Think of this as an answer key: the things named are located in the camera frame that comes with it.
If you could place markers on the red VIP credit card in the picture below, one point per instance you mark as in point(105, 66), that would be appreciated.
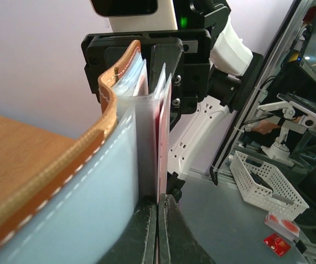
point(163, 126)

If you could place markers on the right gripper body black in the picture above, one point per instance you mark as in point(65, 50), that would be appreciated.
point(102, 50)

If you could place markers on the brown leather card holder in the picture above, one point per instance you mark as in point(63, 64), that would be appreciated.
point(65, 200)

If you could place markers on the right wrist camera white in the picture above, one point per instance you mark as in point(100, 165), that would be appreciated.
point(134, 16)

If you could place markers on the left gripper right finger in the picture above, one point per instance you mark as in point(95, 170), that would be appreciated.
point(176, 243)

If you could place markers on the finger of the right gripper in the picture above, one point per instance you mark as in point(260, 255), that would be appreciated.
point(168, 51)

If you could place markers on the white perforated plastic basket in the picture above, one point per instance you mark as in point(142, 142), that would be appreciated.
point(263, 185)

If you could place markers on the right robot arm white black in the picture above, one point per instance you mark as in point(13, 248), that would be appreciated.
point(232, 74)

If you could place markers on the red card on floor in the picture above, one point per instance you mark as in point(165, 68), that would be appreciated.
point(277, 244)

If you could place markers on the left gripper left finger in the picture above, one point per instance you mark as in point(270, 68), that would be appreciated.
point(137, 243)

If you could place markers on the red white card stack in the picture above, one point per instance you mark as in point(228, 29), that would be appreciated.
point(283, 226)

